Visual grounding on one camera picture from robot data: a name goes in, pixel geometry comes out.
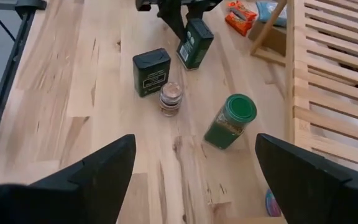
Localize small clear glass spice jar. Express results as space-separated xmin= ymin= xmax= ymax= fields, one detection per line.
xmin=158 ymin=81 xmax=184 ymax=118

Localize light blue packet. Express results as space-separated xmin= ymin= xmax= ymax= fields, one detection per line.
xmin=255 ymin=1 xmax=288 ymax=28

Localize blue and pink tuna can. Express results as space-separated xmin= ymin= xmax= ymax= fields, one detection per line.
xmin=265 ymin=188 xmax=282 ymax=218

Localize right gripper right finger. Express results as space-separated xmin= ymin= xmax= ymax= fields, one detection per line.
xmin=254 ymin=133 xmax=358 ymax=224

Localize black aluminium table frame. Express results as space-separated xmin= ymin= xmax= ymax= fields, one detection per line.
xmin=0 ymin=0 xmax=48 ymax=180

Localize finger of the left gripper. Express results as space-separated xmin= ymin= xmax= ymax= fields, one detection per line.
xmin=186 ymin=2 xmax=213 ymax=22
xmin=156 ymin=2 xmax=188 ymax=41

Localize wooden slatted shelf rack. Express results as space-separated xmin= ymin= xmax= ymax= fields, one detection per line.
xmin=249 ymin=0 xmax=358 ymax=180

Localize dark green tin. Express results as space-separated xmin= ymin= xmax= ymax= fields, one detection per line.
xmin=132 ymin=47 xmax=172 ymax=98

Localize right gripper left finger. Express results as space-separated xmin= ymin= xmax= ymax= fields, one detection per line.
xmin=0 ymin=133 xmax=137 ymax=224

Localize green-lid glass spice jar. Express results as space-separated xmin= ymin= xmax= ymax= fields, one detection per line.
xmin=203 ymin=93 xmax=258 ymax=151

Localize black square block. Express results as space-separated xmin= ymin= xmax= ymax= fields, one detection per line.
xmin=176 ymin=17 xmax=214 ymax=70

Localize orange snack packet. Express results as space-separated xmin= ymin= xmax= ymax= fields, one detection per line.
xmin=228 ymin=1 xmax=259 ymax=22
xmin=224 ymin=12 xmax=254 ymax=37

